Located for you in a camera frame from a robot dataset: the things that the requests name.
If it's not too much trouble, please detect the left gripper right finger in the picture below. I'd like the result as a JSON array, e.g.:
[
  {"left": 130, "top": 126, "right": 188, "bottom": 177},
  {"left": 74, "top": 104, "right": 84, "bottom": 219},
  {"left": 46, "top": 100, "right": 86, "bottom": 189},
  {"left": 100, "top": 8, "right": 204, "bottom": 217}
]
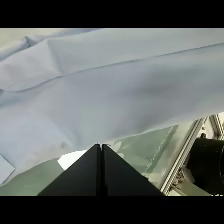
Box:
[{"left": 101, "top": 143, "right": 165, "bottom": 197}]

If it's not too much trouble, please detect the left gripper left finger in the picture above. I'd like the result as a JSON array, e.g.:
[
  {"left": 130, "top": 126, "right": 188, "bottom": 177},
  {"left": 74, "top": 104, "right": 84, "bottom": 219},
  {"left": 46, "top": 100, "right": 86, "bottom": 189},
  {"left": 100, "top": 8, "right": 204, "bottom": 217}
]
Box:
[{"left": 37, "top": 143, "right": 102, "bottom": 197}]

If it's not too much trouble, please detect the light blue shirt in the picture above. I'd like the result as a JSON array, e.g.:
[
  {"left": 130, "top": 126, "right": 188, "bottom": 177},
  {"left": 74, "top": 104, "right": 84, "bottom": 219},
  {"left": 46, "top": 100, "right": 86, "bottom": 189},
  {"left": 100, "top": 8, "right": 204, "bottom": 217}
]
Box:
[{"left": 0, "top": 27, "right": 224, "bottom": 186}]

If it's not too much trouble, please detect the silver frame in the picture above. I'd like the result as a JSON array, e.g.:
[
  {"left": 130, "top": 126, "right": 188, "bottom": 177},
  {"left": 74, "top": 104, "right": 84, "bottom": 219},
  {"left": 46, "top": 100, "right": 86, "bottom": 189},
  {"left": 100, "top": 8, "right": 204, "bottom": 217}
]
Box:
[{"left": 159, "top": 112, "right": 224, "bottom": 197}]

